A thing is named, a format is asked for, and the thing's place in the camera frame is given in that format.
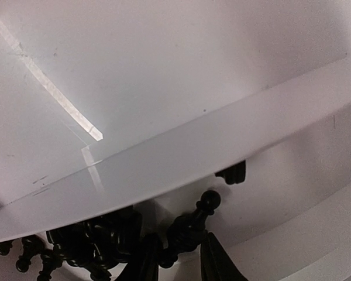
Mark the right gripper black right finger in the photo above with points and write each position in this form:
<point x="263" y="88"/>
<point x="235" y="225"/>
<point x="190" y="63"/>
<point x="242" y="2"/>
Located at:
<point x="216" y="263"/>

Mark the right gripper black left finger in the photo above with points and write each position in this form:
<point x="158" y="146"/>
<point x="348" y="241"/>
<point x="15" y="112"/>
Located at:
<point x="146" y="260"/>

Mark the white plastic divided tray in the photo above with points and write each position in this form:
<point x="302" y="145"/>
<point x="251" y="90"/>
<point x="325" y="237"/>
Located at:
<point x="109" y="104"/>

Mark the black chess pieces pile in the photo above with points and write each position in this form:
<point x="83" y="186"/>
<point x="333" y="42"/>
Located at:
<point x="101" y="243"/>

